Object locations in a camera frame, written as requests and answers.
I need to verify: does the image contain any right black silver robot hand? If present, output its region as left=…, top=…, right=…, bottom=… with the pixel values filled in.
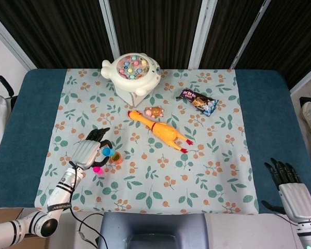
left=261, top=157, right=311, bottom=224

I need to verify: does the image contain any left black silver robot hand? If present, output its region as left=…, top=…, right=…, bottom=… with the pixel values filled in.
left=71, top=127, right=115, bottom=171

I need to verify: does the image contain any white cube box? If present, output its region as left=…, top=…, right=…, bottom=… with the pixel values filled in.
left=116, top=85, right=152, bottom=107

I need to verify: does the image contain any yellow rubber chicken toy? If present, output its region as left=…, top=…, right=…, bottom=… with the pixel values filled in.
left=127, top=109, right=194, bottom=154

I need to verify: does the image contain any small brown turtle toy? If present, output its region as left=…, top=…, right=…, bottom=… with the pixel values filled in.
left=144, top=106, right=164, bottom=117

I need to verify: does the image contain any floral fruit print tablecloth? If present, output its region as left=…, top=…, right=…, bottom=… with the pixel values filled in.
left=34, top=67, right=260, bottom=215

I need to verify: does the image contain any white seal fishing toy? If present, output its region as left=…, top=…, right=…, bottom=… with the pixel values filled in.
left=101, top=52, right=162, bottom=95

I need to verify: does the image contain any grey robot torso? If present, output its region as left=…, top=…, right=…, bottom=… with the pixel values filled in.
left=97, top=212, right=210, bottom=249

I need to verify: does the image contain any black chair base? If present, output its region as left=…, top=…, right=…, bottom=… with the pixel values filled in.
left=299, top=96, right=311, bottom=109

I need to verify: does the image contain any brown cardboard box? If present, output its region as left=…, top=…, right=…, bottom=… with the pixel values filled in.
left=0, top=207, right=50, bottom=249

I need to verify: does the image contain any black chair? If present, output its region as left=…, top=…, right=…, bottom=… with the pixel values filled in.
left=0, top=73, right=18, bottom=109

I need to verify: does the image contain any dark snack packet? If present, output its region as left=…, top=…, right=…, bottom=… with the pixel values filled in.
left=176, top=88, right=219, bottom=116

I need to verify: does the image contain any dark folding partition screen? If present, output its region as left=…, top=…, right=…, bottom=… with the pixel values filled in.
left=0, top=0, right=311, bottom=91

